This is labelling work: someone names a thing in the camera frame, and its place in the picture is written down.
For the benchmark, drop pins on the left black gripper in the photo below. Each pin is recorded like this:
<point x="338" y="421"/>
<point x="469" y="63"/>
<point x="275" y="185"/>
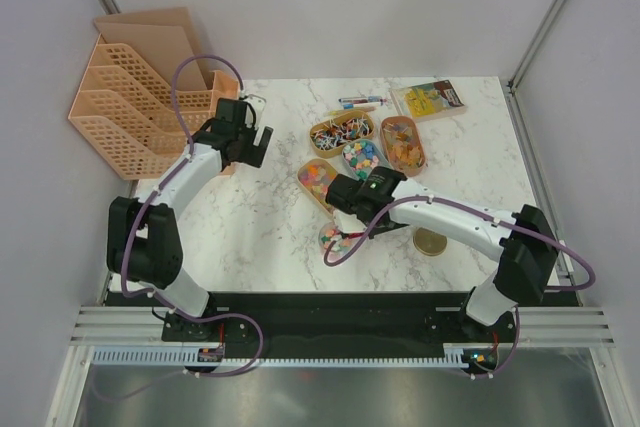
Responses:
<point x="253" y="155"/>

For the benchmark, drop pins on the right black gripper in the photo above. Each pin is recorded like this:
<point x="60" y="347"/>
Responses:
<point x="377" y="230"/>

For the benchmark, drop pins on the magenta plastic scoop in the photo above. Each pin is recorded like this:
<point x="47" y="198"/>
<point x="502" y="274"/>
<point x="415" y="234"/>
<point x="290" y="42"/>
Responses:
<point x="344" y="235"/>

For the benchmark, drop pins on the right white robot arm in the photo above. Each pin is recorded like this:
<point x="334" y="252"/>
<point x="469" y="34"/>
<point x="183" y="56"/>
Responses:
<point x="521" y="243"/>

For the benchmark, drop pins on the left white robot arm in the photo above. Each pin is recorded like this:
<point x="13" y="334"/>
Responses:
<point x="143" y="242"/>

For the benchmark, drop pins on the blue tray of pastel candies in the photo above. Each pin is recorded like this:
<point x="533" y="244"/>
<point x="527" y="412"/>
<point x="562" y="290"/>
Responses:
<point x="361" y="157"/>

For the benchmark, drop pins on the tan tray of star gummies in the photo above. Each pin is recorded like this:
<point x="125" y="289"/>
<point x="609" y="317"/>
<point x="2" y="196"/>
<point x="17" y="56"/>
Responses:
<point x="314" y="178"/>

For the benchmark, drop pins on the tan tray of lollipops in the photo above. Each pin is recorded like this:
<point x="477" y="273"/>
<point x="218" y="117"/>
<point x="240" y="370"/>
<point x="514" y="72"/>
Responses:
<point x="330" y="136"/>

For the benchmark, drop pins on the gold round jar lid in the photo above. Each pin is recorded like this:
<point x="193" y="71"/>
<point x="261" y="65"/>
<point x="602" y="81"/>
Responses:
<point x="429" y="243"/>

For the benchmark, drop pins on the orange pen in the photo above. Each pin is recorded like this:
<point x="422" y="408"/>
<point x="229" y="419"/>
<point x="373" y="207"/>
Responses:
<point x="362" y="107"/>

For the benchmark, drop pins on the yellow picture book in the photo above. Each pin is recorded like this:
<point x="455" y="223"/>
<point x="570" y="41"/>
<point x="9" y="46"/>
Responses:
<point x="428" y="101"/>

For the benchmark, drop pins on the peach plastic file organizer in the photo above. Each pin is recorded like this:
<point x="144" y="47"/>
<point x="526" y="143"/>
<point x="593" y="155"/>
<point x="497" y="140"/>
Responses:
<point x="146" y="86"/>

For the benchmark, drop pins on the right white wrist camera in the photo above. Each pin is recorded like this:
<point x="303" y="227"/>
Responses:
<point x="345" y="223"/>

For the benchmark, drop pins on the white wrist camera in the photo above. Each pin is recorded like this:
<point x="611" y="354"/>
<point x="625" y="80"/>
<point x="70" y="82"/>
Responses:
<point x="345" y="223"/>
<point x="256" y="107"/>

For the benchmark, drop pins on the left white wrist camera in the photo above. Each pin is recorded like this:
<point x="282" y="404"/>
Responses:
<point x="256" y="107"/>

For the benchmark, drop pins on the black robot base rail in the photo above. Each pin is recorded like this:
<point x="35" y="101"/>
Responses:
<point x="342" y="324"/>

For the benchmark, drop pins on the white slotted cable duct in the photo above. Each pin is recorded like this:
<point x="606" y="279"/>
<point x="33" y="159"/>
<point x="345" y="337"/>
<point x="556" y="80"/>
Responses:
<point x="212" y="356"/>

